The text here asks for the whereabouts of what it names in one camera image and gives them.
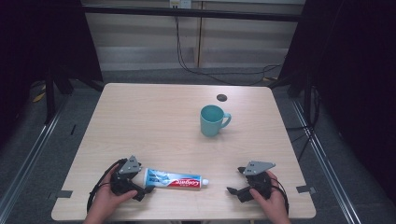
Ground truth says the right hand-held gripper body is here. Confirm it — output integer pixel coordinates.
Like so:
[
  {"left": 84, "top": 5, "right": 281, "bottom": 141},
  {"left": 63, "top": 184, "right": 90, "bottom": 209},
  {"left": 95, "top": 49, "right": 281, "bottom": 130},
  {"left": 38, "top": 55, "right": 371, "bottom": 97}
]
[{"left": 242, "top": 160, "right": 276, "bottom": 201}]

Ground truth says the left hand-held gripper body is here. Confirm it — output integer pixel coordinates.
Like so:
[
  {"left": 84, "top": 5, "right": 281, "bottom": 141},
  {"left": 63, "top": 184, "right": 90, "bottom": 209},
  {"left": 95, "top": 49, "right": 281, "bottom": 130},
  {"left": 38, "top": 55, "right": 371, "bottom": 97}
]
[{"left": 109, "top": 155, "right": 146, "bottom": 202}]

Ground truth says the blue and red toothpaste tube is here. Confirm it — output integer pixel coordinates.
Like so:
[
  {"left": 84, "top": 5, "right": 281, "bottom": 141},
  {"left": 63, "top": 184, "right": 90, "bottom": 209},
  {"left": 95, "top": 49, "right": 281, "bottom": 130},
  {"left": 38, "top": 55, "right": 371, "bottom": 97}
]
[{"left": 142, "top": 167, "right": 210, "bottom": 191}]

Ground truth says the person's left hand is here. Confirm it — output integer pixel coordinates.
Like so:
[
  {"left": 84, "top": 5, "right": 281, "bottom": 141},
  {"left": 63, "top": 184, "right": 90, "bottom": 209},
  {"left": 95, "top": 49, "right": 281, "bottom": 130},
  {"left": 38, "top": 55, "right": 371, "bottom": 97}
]
[{"left": 82, "top": 163, "right": 138, "bottom": 224}]

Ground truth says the person's right hand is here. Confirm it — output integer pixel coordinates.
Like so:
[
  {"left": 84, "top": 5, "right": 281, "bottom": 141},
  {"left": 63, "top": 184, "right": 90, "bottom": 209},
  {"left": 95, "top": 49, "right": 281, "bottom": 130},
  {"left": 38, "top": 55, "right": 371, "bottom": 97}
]
[{"left": 248, "top": 170, "right": 291, "bottom": 224}]

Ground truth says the grey tape piece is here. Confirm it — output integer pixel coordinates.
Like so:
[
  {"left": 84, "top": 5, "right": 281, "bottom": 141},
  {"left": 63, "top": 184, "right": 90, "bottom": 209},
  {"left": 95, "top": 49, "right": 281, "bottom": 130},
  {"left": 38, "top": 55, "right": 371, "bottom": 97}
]
[
  {"left": 55, "top": 189, "right": 74, "bottom": 200},
  {"left": 295, "top": 185, "right": 317, "bottom": 194}
]

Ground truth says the teal cup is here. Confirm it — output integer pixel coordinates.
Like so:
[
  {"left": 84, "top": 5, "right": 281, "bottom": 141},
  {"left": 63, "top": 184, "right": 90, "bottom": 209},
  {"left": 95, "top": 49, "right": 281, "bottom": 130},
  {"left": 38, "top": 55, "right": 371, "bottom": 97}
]
[{"left": 199, "top": 104, "right": 233, "bottom": 138}]

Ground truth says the black metal stand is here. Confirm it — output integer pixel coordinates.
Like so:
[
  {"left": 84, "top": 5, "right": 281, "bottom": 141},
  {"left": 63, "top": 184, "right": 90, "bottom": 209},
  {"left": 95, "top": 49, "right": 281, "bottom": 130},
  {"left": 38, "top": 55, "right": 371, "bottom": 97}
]
[
  {"left": 43, "top": 63, "right": 106, "bottom": 126},
  {"left": 268, "top": 69, "right": 322, "bottom": 162}
]

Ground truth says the dark curtain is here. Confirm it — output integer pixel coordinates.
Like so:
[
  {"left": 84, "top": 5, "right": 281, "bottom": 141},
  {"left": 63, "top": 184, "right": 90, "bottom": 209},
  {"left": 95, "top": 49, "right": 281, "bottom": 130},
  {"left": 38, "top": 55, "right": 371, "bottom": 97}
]
[
  {"left": 276, "top": 0, "right": 396, "bottom": 203},
  {"left": 0, "top": 0, "right": 105, "bottom": 147}
]

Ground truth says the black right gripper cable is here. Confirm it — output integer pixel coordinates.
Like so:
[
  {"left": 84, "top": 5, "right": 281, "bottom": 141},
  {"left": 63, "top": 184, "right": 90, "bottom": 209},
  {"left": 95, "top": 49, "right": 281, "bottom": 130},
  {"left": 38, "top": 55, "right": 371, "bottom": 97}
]
[{"left": 270, "top": 176, "right": 290, "bottom": 217}]

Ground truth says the metal floor rail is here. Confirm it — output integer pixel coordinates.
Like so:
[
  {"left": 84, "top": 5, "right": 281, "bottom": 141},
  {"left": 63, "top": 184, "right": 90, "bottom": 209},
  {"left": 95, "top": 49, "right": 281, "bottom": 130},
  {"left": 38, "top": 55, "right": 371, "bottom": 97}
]
[
  {"left": 290, "top": 98, "right": 362, "bottom": 224},
  {"left": 0, "top": 98, "right": 67, "bottom": 216}
]

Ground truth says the long black floor cable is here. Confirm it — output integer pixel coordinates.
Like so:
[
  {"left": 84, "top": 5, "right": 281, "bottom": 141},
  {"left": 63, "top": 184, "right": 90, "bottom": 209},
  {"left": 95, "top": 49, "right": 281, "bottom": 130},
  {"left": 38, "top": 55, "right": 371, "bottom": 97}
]
[{"left": 174, "top": 7, "right": 283, "bottom": 87}]

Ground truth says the black horizontal frame bar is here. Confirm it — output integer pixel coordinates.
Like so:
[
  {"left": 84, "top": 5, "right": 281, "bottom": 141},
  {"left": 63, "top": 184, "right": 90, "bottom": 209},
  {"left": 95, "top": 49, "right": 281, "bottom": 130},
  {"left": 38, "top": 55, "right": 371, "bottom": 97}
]
[{"left": 81, "top": 4, "right": 304, "bottom": 23}]

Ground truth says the white wall socket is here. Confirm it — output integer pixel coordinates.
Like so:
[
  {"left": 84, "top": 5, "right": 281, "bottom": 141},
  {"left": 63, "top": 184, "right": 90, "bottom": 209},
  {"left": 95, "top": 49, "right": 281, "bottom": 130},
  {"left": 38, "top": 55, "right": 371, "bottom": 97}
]
[{"left": 169, "top": 0, "right": 192, "bottom": 9}]

